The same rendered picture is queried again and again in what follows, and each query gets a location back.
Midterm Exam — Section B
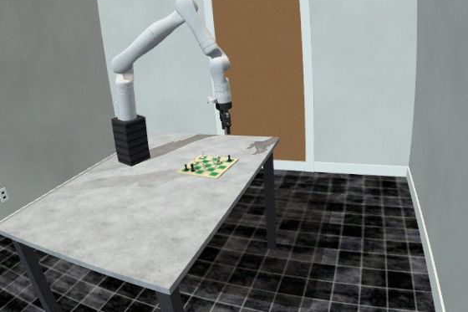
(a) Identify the green and cream chessboard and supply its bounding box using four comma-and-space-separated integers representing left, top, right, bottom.
177, 155, 238, 179

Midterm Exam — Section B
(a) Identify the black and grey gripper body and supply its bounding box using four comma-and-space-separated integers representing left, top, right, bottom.
216, 102, 232, 119

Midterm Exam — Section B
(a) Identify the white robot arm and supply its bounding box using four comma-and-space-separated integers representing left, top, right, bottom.
111, 0, 231, 120

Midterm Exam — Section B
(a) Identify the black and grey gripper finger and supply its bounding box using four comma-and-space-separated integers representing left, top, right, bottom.
219, 110, 226, 130
221, 113, 231, 135

